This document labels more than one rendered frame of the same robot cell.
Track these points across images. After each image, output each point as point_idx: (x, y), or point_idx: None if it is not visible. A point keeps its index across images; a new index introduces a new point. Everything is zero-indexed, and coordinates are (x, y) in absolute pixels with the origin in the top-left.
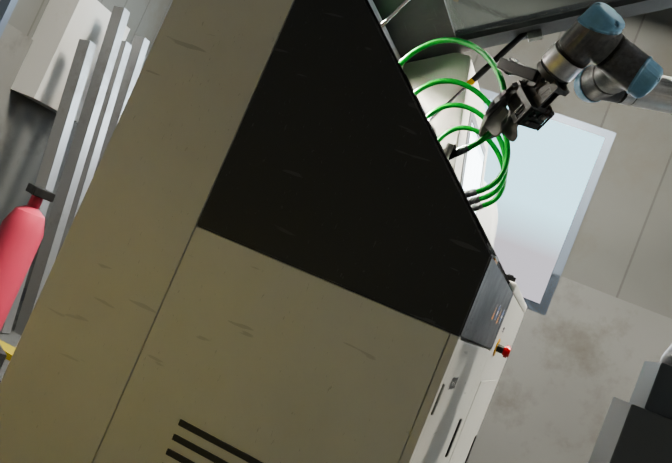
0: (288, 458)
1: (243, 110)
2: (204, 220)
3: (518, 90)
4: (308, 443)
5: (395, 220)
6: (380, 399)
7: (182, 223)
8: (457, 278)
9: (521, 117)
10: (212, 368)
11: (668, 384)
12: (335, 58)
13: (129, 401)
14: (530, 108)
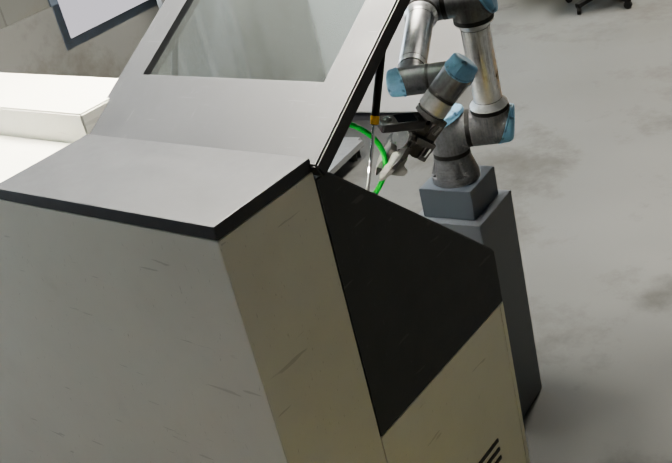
0: (483, 445)
1: (356, 347)
2: (383, 428)
3: (418, 141)
4: (485, 428)
5: (456, 290)
6: (495, 369)
7: (374, 448)
8: (489, 279)
9: (428, 155)
10: None
11: (475, 198)
12: (379, 247)
13: None
14: (434, 147)
